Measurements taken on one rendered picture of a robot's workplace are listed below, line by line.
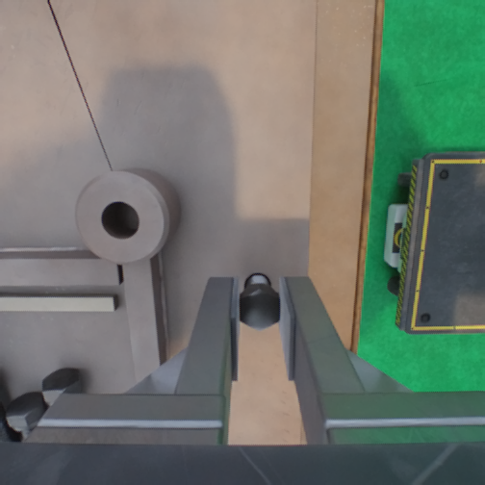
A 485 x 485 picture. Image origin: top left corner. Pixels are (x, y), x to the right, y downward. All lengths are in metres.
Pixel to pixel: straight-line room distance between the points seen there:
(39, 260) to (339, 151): 0.23
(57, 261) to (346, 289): 0.25
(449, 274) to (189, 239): 1.37
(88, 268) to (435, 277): 1.38
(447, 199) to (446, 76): 0.58
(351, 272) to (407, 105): 1.39
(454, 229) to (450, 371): 0.95
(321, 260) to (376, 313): 1.51
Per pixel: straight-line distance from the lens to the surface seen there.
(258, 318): 0.15
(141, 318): 0.18
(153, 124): 0.17
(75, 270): 0.18
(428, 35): 1.75
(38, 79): 0.19
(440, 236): 1.43
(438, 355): 2.08
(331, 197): 0.31
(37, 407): 0.23
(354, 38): 0.32
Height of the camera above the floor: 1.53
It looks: 75 degrees down
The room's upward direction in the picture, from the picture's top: 177 degrees counter-clockwise
